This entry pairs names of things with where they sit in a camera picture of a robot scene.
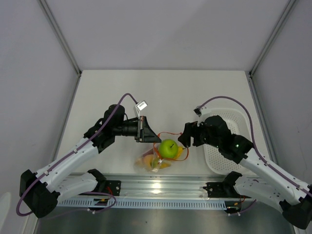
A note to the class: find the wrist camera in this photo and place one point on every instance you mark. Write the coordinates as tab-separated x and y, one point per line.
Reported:
203	113
139	107

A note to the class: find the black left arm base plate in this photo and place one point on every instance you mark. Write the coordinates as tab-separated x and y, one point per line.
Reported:
112	187

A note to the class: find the green apple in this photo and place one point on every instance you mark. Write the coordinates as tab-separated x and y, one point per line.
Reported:
168	148

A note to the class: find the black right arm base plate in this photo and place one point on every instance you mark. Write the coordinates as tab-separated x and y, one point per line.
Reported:
219	190

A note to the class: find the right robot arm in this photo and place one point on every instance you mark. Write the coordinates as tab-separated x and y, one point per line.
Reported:
282	191

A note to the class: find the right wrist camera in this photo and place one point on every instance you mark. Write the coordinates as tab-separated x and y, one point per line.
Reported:
203	113

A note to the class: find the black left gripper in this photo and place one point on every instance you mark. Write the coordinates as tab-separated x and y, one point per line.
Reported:
145	133

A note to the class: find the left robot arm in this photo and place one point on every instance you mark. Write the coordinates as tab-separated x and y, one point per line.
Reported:
42	190

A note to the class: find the left aluminium frame post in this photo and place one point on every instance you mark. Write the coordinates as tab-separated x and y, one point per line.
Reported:
59	34

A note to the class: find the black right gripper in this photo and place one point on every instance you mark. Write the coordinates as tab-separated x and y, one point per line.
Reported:
191	129

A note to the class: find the aluminium front rail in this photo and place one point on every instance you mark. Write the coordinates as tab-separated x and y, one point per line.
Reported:
163	186

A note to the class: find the clear orange zip top bag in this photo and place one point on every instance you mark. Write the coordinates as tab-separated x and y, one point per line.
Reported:
158	159

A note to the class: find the small yellow orange fruit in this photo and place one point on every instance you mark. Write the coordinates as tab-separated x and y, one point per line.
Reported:
164	165

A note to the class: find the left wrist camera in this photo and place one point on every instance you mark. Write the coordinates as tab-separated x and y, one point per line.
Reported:
139	107

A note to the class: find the right aluminium frame post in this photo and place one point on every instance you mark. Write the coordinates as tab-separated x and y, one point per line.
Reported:
279	25

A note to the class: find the aluminium frame post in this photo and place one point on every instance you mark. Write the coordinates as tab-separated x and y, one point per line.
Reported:
59	34
279	25

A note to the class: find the white slotted cable duct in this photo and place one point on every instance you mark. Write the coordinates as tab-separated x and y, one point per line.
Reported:
202	204

